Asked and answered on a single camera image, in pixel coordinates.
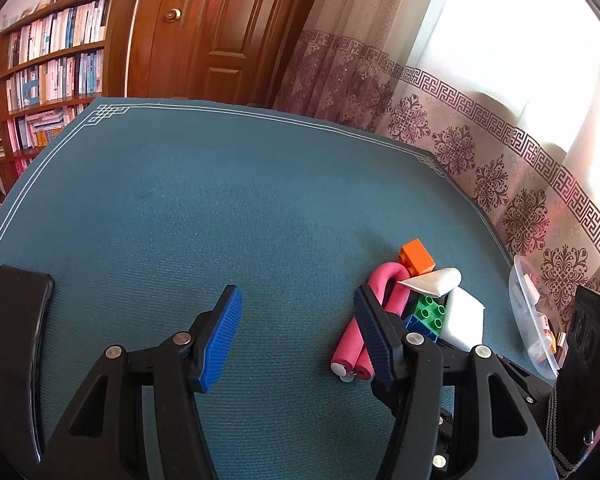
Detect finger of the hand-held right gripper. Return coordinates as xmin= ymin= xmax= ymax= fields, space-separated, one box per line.
xmin=497 ymin=355 xmax=556 ymax=406
xmin=427 ymin=405 xmax=456 ymax=480

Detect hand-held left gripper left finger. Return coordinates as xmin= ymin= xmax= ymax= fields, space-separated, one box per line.
xmin=34 ymin=284 xmax=244 ymax=480

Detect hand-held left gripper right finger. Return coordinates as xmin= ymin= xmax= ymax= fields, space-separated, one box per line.
xmin=354 ymin=284 xmax=556 ymax=480

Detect pink foam hair curler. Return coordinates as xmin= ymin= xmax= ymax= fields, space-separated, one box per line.
xmin=330 ymin=261 xmax=411 ymax=383

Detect blue toy block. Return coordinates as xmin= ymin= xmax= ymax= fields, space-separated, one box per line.
xmin=402 ymin=312 xmax=443 ymax=346

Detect green toy block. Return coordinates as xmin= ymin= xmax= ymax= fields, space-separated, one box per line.
xmin=412 ymin=294 xmax=451 ymax=333

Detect clear plastic bowl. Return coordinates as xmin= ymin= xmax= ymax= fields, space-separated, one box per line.
xmin=509 ymin=254 xmax=581 ymax=381

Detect white cream tube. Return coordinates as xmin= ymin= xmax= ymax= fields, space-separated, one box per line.
xmin=397 ymin=266 xmax=462 ymax=297

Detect plain white sponge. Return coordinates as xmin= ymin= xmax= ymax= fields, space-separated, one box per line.
xmin=437 ymin=286 xmax=487 ymax=353

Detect orange toy block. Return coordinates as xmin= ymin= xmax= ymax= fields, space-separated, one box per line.
xmin=399 ymin=239 xmax=437 ymax=276

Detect teal cloth desktop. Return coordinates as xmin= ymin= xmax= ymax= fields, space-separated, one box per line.
xmin=0 ymin=97 xmax=561 ymax=480

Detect white roll with red print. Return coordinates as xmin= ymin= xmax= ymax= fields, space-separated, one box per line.
xmin=537 ymin=310 xmax=556 ymax=356

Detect cream patterned curtain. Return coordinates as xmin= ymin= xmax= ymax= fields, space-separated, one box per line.
xmin=272 ymin=0 xmax=600 ymax=306

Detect black flat object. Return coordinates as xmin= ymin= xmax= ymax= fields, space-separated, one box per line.
xmin=0 ymin=265 xmax=56 ymax=463

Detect brown wooden door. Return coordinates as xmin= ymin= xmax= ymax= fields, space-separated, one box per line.
xmin=127 ymin=0 xmax=331 ymax=108

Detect wooden bookshelf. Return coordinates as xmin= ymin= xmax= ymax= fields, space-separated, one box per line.
xmin=0 ymin=0 xmax=141 ymax=206

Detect rows of books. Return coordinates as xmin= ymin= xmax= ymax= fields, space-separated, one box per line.
xmin=0 ymin=0 xmax=106 ymax=201

